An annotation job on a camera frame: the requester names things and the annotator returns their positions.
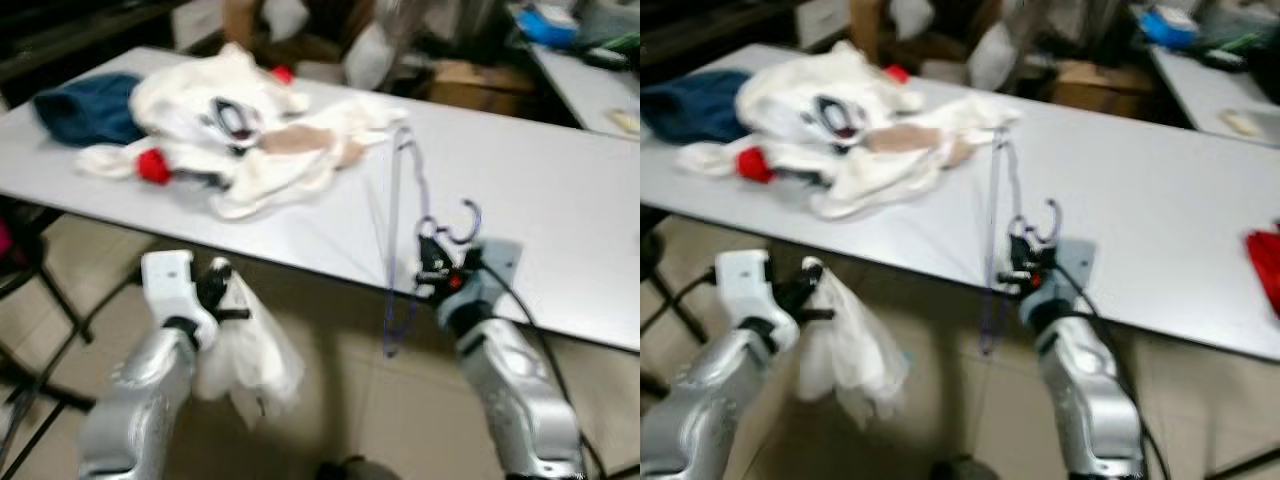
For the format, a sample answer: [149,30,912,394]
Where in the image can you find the purple plastic hanger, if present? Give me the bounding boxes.
[383,125,483,359]
[980,130,1063,356]

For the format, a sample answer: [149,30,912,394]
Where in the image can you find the white thin garment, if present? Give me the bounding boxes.
[797,268,911,431]
[193,268,306,431]

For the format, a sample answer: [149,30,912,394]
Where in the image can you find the red T-shirt with print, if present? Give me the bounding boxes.
[1245,228,1280,321]

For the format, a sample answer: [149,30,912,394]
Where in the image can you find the large white table black legs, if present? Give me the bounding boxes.
[0,45,641,353]
[640,42,1280,363]

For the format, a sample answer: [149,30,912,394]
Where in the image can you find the beige cloth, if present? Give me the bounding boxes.
[262,125,369,169]
[865,125,976,169]

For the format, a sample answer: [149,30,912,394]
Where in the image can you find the plain brown cardboard box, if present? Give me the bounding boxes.
[430,60,536,119]
[1050,60,1151,116]

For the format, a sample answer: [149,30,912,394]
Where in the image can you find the cream sweater with red cuffs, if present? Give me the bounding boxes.
[675,40,1021,221]
[75,42,411,221]

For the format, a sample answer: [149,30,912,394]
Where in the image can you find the blue jeans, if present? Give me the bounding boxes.
[33,72,146,148]
[640,70,746,144]

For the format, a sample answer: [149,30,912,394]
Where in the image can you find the small white table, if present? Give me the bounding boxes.
[1148,30,1280,149]
[528,35,641,139]

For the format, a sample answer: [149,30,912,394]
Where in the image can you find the blue plastic bag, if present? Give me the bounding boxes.
[1140,3,1201,49]
[518,3,581,49]

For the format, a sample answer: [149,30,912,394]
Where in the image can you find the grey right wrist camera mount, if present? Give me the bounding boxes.
[455,238,524,311]
[1040,238,1098,321]

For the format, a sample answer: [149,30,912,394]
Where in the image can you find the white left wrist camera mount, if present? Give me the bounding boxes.
[140,250,219,346]
[715,250,799,351]

